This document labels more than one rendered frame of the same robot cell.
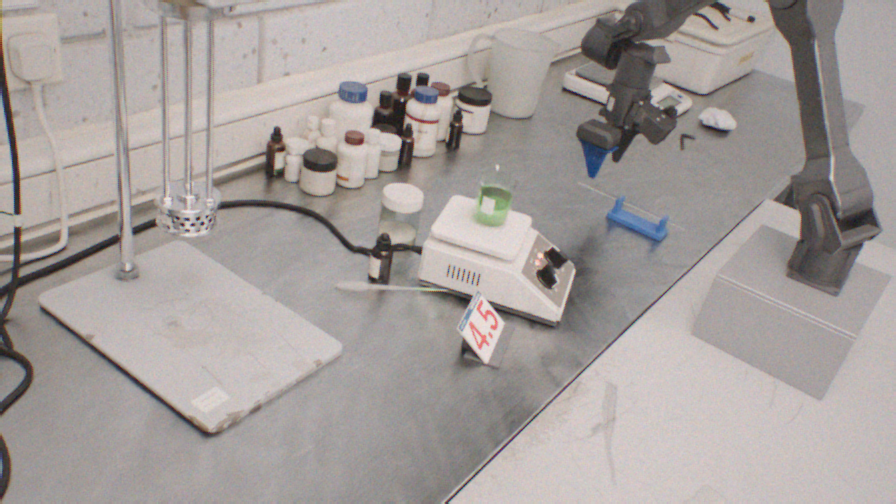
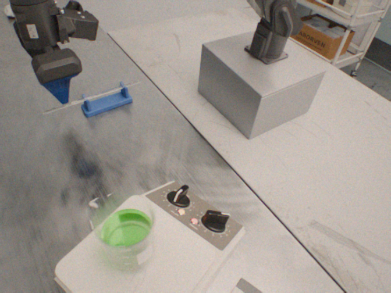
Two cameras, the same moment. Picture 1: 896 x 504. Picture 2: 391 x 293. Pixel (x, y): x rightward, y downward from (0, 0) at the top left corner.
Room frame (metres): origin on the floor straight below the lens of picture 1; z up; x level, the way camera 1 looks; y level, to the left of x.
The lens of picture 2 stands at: (0.90, 0.04, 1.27)
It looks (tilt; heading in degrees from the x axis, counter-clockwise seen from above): 47 degrees down; 291
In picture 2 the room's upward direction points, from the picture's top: 6 degrees clockwise
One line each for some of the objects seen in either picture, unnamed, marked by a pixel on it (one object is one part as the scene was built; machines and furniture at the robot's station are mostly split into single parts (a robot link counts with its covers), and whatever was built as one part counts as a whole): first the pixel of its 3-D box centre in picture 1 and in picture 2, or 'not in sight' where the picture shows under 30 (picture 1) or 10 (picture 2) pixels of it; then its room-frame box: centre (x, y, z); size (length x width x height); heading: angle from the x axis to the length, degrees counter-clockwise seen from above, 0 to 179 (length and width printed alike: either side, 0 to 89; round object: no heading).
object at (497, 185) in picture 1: (494, 196); (125, 233); (0.99, -0.05, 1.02); 0.06 x 0.05 x 0.08; 10
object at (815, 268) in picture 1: (824, 256); (269, 38); (0.97, -0.48, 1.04); 0.07 x 0.07 x 0.06; 62
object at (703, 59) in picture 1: (689, 38); not in sight; (2.18, -0.50, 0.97); 0.37 x 0.31 x 0.14; 148
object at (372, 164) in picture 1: (371, 153); not in sight; (1.21, 0.16, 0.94); 0.03 x 0.03 x 0.08
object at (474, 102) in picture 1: (472, 110); not in sight; (1.50, 0.01, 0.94); 0.07 x 0.07 x 0.07
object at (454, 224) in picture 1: (482, 226); (137, 263); (0.97, -0.04, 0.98); 0.12 x 0.12 x 0.01; 79
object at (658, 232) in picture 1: (639, 216); (106, 97); (1.23, -0.30, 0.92); 0.10 x 0.03 x 0.04; 61
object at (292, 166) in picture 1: (293, 162); not in sight; (1.15, 0.27, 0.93); 0.02 x 0.02 x 0.06
